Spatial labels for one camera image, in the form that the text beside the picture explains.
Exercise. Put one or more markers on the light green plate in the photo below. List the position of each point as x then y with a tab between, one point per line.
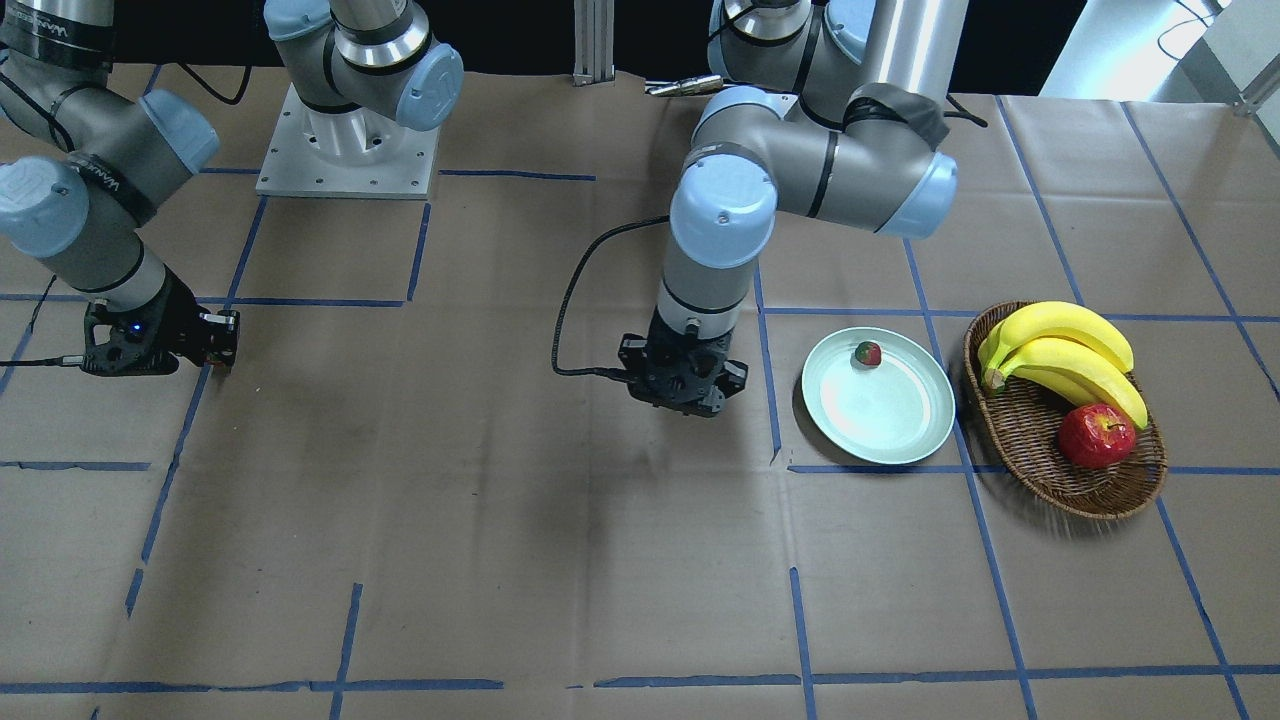
898	413

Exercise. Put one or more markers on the brown wicker basket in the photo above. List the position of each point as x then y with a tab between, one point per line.
1022	428

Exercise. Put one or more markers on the aluminium profile post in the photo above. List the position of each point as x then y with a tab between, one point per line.
593	42

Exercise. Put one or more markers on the red apple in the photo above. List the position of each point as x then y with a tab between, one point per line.
1096	436

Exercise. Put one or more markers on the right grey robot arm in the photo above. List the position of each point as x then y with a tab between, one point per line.
373	63

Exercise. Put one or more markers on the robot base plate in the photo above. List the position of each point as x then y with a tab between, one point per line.
354	155
782	105

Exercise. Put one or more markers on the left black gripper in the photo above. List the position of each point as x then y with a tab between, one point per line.
734	374

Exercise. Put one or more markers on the yellow banana bunch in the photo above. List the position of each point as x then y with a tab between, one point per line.
1071	345

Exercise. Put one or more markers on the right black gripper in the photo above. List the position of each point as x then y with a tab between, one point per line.
178	312

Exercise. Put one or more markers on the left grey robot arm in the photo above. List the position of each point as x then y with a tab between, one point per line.
834	110

